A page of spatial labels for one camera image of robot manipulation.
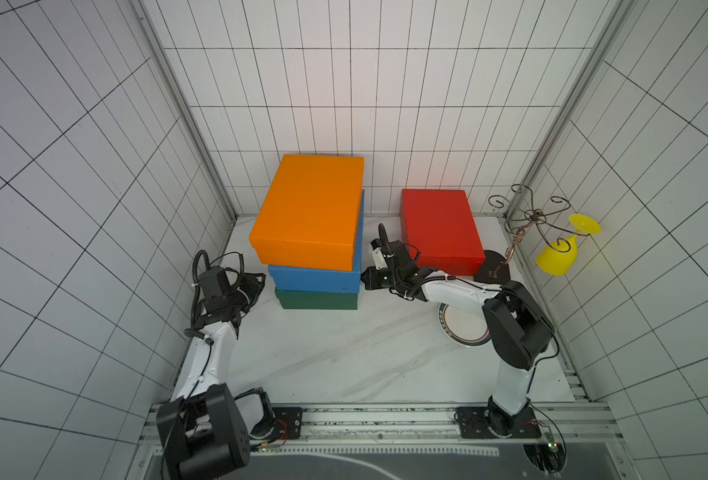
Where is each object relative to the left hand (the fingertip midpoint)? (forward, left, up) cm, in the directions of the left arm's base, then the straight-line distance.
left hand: (265, 279), depth 85 cm
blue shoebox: (-4, -13, +6) cm, 15 cm away
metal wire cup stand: (+40, -92, -6) cm, 100 cm away
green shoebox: (-4, -15, -4) cm, 16 cm away
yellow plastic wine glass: (+3, -82, +9) cm, 83 cm away
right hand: (+7, -28, -4) cm, 29 cm away
